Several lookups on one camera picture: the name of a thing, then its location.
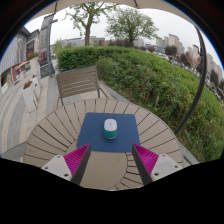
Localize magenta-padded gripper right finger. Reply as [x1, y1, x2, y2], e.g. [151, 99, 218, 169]
[131, 142, 184, 186]

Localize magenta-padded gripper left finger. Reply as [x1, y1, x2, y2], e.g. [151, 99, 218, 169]
[41, 143, 92, 186]

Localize white and teal computer mouse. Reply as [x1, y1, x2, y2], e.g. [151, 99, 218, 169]
[102, 118, 119, 140]

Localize dark blue mouse pad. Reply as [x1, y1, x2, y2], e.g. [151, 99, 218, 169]
[76, 112, 141, 154]

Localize white planter with red flowers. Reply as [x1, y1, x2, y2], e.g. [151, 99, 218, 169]
[21, 79, 42, 113]
[28, 53, 41, 78]

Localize brown slatted outdoor chair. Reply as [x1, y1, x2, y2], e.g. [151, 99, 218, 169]
[55, 65, 110, 108]

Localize green hedge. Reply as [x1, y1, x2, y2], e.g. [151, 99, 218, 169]
[55, 45, 224, 164]

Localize curved dark parasol pole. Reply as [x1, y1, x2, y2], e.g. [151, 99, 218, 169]
[173, 26, 208, 136]

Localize grey shopfront building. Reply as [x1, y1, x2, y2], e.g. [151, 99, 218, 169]
[0, 26, 40, 96]

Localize distant apartment buildings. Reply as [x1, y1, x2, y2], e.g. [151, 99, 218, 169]
[154, 33, 224, 82]

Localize tall grey sign pillar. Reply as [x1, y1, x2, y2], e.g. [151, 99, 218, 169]
[37, 13, 59, 80]

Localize bare-trunked sparse tree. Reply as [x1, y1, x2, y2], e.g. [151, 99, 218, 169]
[64, 2, 118, 47]

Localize round leafy green tree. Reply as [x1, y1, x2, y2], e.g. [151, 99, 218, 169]
[105, 6, 160, 48]

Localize beige parasol canopy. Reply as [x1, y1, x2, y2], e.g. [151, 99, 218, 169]
[33, 0, 208, 34]

